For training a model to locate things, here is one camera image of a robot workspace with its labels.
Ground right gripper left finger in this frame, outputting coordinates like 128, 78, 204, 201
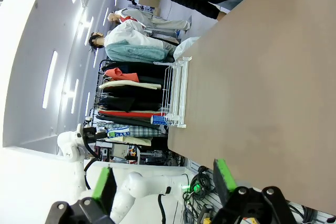
44, 166, 118, 224

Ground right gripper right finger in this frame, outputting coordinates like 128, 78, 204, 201
211, 158, 298, 224

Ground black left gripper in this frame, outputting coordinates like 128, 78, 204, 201
83, 126, 109, 144

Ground person's right forearm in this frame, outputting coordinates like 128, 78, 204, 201
180, 0, 222, 20

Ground white can dispenser rack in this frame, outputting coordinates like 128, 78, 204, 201
153, 56, 193, 130

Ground person's right hand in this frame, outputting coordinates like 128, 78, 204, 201
216, 11, 232, 23

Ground blue white printed banner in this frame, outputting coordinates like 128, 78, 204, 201
107, 126, 131, 139

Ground red garment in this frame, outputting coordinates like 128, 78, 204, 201
98, 110, 161, 119

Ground plaid garment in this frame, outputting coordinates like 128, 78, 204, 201
104, 125, 161, 138

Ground cream garment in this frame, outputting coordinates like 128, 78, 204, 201
99, 80, 162, 90

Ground black hanging garments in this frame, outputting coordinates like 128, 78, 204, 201
100, 61, 170, 112

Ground orange-red garment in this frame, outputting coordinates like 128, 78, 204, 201
104, 67, 140, 83

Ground teal fuzzy garment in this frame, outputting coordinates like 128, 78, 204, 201
104, 42, 169, 63

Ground dark-haired mannequin white shirt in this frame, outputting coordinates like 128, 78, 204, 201
88, 20, 182, 57

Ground white plastic bag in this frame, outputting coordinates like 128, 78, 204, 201
173, 36, 202, 61

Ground bald mannequin grey clothes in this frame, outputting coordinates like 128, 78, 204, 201
108, 8, 193, 32

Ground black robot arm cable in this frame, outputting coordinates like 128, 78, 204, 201
83, 140, 101, 191

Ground black cable bundle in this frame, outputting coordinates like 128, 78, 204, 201
182, 165, 219, 209

